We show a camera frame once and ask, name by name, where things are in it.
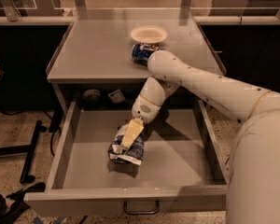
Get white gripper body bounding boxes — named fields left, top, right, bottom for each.
left=132, top=77, right=179, bottom=124

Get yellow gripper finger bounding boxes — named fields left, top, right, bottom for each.
left=121, top=118, right=144, bottom=149

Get blue chip bag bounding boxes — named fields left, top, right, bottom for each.
left=108, top=124, right=145, bottom=165

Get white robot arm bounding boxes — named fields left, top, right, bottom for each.
left=122, top=50, right=280, bottom=224

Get black items behind drawer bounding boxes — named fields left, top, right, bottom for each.
left=79, top=89, right=138, bottom=109

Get grey open top drawer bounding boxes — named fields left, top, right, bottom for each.
left=25, top=100, right=228, bottom=217

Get blue soda can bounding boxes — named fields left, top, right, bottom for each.
left=132, top=43, right=162, bottom=66

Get white paper bowl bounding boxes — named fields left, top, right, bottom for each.
left=131, top=26, right=167, bottom=44

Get grey cabinet table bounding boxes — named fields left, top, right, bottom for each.
left=45, top=8, right=227, bottom=117

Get black metal stand leg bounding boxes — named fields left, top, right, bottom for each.
left=0, top=120, right=47, bottom=184

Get black object bottom left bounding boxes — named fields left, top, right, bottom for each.
left=0, top=182, right=46, bottom=224

